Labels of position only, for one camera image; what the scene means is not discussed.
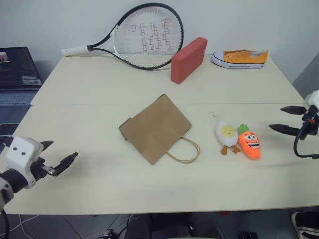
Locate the egg plush toy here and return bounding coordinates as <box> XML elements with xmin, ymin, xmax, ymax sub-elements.
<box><xmin>208</xmin><ymin>111</ymin><xmax>242</xmax><ymax>156</ymax></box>

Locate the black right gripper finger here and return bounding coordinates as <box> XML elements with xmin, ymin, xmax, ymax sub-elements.
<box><xmin>268</xmin><ymin>123</ymin><xmax>301</xmax><ymax>136</ymax></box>
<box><xmin>280</xmin><ymin>106</ymin><xmax>308</xmax><ymax>116</ymax></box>

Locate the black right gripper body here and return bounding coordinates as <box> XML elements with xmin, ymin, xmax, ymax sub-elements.
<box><xmin>298</xmin><ymin>106</ymin><xmax>319</xmax><ymax>140</ymax></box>

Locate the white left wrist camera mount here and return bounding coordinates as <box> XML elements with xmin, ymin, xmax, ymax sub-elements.
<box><xmin>4</xmin><ymin>136</ymin><xmax>44</xmax><ymax>189</ymax></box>

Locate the orange and white sneaker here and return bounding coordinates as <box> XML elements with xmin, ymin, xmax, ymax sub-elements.
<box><xmin>211</xmin><ymin>49</ymin><xmax>270</xmax><ymax>70</ymax></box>

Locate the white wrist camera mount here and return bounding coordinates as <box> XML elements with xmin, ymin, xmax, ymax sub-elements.
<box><xmin>4</xmin><ymin>136</ymin><xmax>44</xmax><ymax>189</ymax></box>
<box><xmin>303</xmin><ymin>90</ymin><xmax>319</xmax><ymax>112</ymax></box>

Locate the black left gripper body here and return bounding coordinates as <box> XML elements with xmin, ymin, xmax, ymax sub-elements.
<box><xmin>29</xmin><ymin>159</ymin><xmax>56</xmax><ymax>182</ymax></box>

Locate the black and white tennis racket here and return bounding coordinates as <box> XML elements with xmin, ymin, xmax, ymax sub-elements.
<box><xmin>61</xmin><ymin>2</ymin><xmax>185</xmax><ymax>71</ymax></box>

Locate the brown paper bag with handles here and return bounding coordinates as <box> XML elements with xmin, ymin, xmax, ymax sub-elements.
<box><xmin>118</xmin><ymin>94</ymin><xmax>201</xmax><ymax>165</ymax></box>

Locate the red foam block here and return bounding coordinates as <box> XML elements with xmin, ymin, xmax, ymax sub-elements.
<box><xmin>170</xmin><ymin>36</ymin><xmax>208</xmax><ymax>86</ymax></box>

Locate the open grey laptop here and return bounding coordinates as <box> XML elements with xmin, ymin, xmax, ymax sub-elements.
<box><xmin>0</xmin><ymin>46</ymin><xmax>43</xmax><ymax>124</ymax></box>

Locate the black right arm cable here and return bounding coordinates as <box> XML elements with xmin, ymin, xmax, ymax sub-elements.
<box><xmin>293</xmin><ymin>121</ymin><xmax>319</xmax><ymax>160</ymax></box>

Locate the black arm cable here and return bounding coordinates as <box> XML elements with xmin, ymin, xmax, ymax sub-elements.
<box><xmin>293</xmin><ymin>121</ymin><xmax>319</xmax><ymax>160</ymax></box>
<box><xmin>0</xmin><ymin>209</ymin><xmax>10</xmax><ymax>239</ymax></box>

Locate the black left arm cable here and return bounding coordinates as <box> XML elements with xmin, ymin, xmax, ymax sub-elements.
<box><xmin>0</xmin><ymin>209</ymin><xmax>10</xmax><ymax>239</ymax></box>

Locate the orange carrot plush toy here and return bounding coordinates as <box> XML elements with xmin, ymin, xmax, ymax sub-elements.
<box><xmin>236</xmin><ymin>123</ymin><xmax>262</xmax><ymax>160</ymax></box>

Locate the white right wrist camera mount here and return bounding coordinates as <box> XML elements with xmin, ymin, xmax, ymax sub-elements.
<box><xmin>303</xmin><ymin>90</ymin><xmax>319</xmax><ymax>112</ymax></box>

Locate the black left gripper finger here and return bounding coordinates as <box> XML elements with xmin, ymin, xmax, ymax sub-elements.
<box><xmin>51</xmin><ymin>152</ymin><xmax>78</xmax><ymax>177</ymax></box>
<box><xmin>39</xmin><ymin>140</ymin><xmax>54</xmax><ymax>151</ymax></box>

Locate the black and white shoe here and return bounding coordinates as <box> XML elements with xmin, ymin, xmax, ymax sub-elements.
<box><xmin>291</xmin><ymin>211</ymin><xmax>319</xmax><ymax>239</ymax></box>

